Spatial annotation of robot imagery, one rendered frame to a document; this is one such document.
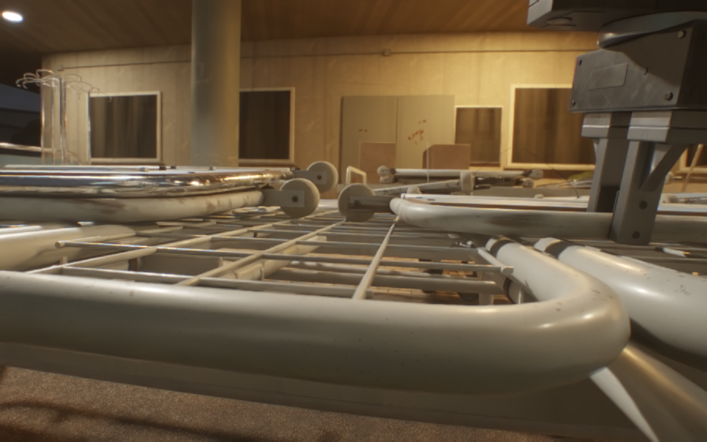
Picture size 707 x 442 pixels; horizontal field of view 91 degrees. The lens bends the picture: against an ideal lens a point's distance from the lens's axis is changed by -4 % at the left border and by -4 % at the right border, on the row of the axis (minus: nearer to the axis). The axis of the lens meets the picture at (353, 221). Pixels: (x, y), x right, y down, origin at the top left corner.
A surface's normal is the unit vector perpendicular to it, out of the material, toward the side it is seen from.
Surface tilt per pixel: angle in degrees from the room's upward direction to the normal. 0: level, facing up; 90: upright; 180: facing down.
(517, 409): 90
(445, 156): 90
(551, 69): 90
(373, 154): 90
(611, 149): 101
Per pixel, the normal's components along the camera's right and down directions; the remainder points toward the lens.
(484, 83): -0.15, 0.07
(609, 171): -0.04, 0.26
